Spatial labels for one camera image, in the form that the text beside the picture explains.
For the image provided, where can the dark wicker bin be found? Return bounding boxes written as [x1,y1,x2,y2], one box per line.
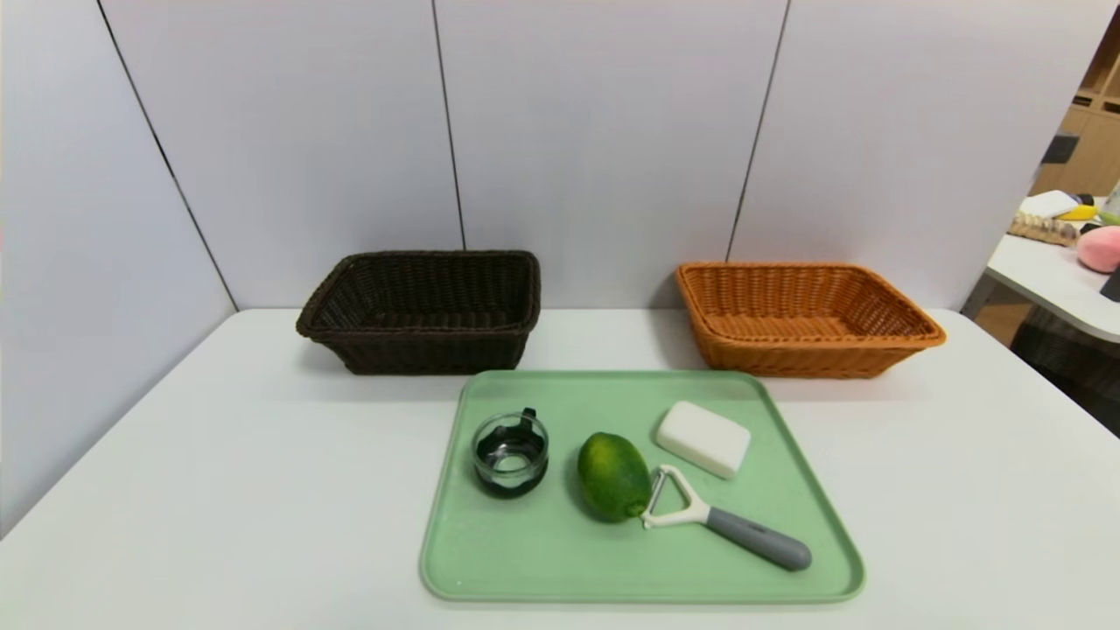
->
[1011,306,1120,434]

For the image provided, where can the dark brown wicker basket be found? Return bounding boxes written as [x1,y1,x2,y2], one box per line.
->
[296,250,542,375]

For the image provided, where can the brown wooden rack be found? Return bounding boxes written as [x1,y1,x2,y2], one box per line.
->
[1008,213,1081,247]

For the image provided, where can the white soap bar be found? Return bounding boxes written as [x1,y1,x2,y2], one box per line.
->
[656,401,753,480]

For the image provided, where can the glass cup with black handle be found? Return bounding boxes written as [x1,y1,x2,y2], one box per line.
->
[472,408,550,500]

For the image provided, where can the green lime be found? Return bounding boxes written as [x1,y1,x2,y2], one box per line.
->
[577,431,653,524]

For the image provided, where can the orange wicker basket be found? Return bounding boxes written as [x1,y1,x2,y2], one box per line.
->
[675,262,948,379]

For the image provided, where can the light green plastic tray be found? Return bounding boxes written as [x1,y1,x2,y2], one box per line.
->
[419,369,866,605]

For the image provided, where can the pink round plush toy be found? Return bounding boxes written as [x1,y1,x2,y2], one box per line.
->
[1076,226,1120,274]

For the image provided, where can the light wooden shelf unit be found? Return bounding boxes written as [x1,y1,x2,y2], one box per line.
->
[1031,9,1120,198]

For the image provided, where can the white side table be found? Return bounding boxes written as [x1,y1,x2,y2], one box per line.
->
[961,197,1120,344]

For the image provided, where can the white flat box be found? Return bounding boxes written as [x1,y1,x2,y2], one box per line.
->
[1020,190,1081,219]

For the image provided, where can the white peeler with gray handle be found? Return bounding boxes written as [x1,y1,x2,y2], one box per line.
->
[641,465,813,572]

